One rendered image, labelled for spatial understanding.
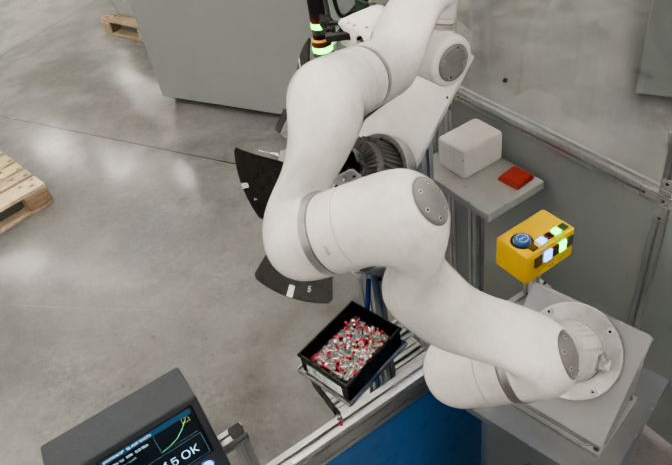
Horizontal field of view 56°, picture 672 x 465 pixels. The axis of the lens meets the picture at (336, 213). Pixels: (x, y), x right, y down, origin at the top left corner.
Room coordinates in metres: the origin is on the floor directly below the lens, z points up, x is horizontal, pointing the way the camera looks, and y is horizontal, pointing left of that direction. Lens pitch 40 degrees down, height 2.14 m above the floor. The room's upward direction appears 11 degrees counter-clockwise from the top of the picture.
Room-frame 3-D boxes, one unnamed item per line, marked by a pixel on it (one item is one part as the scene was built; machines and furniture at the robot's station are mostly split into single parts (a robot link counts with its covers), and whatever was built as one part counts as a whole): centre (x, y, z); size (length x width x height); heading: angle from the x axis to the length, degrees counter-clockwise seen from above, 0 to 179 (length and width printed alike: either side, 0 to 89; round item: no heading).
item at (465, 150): (1.71, -0.47, 0.92); 0.17 x 0.16 x 0.11; 117
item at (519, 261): (1.09, -0.46, 1.02); 0.16 x 0.10 x 0.11; 117
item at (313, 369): (1.03, 0.03, 0.85); 0.22 x 0.17 x 0.07; 132
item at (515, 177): (1.56, -0.58, 0.87); 0.08 x 0.08 x 0.02; 31
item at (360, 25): (1.09, -0.13, 1.65); 0.11 x 0.10 x 0.07; 27
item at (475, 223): (1.63, -0.48, 0.42); 0.04 x 0.04 x 0.83; 27
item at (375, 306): (1.44, -0.07, 0.46); 0.09 x 0.05 x 0.91; 27
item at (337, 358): (1.02, 0.03, 0.84); 0.19 x 0.14 x 0.05; 132
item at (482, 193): (1.63, -0.48, 0.85); 0.36 x 0.24 x 0.03; 27
